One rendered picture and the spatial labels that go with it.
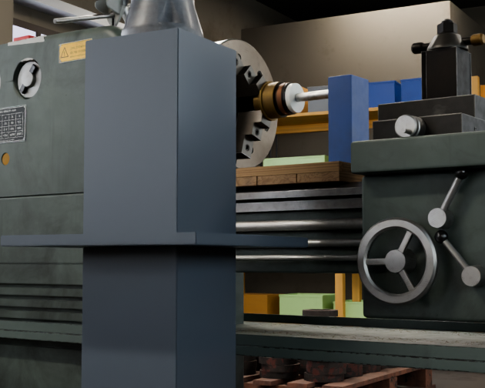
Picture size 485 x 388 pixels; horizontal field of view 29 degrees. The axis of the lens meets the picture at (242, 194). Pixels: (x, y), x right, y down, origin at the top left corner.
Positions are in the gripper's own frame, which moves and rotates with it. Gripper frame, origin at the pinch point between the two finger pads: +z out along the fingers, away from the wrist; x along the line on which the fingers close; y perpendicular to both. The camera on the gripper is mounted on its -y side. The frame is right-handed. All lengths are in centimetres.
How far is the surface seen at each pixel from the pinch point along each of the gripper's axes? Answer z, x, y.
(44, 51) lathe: 8.7, -10.6, 13.9
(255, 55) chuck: 9.3, 30.2, -17.5
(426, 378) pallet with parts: 123, -59, -307
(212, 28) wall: -137, -316, -447
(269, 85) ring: 19.0, 40.1, -9.4
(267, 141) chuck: 29.9, 30.2, -22.9
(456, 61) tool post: 21, 89, -1
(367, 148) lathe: 39, 80, 18
